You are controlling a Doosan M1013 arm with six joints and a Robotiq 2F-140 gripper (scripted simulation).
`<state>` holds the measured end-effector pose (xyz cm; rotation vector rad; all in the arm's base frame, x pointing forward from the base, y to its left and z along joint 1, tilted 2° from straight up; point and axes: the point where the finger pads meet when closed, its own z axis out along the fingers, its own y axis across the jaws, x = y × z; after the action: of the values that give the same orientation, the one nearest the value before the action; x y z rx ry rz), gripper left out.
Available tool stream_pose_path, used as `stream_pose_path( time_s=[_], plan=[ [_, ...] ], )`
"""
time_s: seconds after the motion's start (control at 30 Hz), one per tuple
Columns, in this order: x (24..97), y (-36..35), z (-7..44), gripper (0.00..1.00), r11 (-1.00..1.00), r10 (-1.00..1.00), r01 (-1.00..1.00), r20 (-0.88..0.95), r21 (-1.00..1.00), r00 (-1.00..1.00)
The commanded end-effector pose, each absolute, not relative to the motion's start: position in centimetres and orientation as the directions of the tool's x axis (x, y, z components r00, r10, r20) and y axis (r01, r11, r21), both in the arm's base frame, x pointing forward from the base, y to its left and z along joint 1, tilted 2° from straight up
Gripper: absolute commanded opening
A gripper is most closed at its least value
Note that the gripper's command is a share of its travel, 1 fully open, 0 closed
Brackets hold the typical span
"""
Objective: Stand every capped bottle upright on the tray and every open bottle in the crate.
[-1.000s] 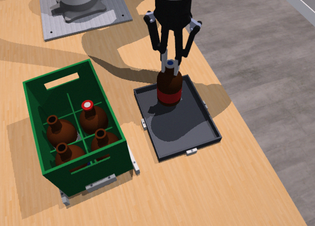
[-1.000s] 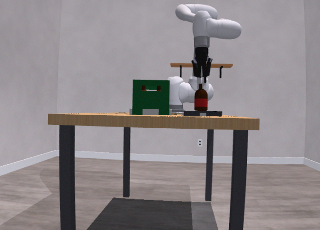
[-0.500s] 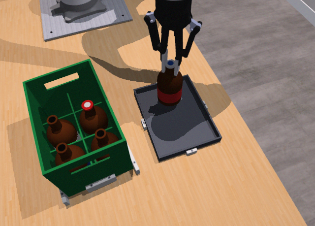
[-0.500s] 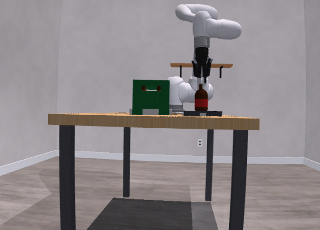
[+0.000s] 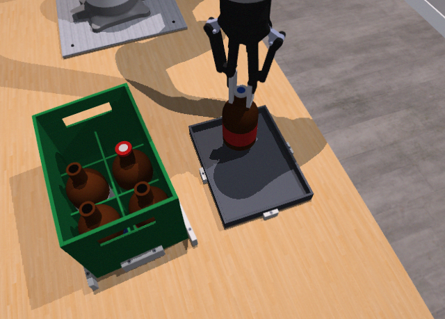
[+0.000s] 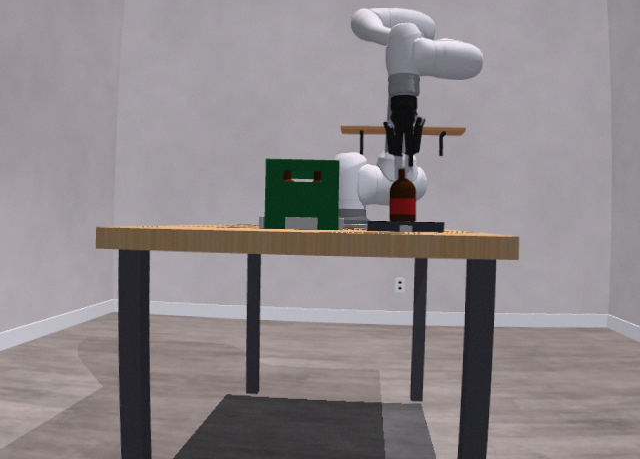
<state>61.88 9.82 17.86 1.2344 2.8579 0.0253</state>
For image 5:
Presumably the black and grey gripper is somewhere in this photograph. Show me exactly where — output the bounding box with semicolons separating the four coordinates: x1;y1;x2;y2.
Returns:
203;0;286;108

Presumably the green bottle crate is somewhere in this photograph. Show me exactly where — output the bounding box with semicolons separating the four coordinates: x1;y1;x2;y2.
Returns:
32;83;188;278

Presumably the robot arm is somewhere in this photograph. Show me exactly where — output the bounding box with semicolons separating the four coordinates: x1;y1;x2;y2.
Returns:
70;0;151;33

